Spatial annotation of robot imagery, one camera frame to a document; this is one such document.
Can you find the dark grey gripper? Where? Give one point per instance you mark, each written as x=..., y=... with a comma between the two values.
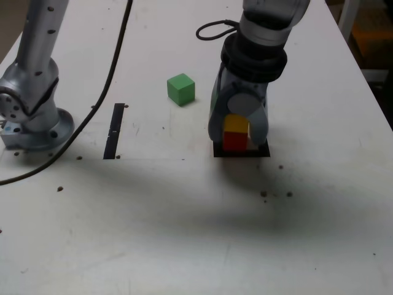
x=245, y=86

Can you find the yellow cube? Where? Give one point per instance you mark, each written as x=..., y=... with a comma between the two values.
x=235, y=123

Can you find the red cube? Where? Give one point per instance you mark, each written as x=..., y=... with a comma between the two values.
x=235, y=141

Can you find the green cube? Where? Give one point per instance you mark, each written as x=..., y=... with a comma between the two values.
x=181, y=90

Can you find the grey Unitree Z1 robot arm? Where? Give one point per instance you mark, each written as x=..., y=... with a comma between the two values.
x=37, y=46

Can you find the black tape square outline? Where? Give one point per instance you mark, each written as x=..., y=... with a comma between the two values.
x=239, y=154

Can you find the black tape strip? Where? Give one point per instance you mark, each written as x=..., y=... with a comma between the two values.
x=113, y=135

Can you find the yellow-brown box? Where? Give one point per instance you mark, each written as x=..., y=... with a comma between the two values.
x=374, y=40

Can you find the white metal frame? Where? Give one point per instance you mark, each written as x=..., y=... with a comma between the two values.
x=344, y=18

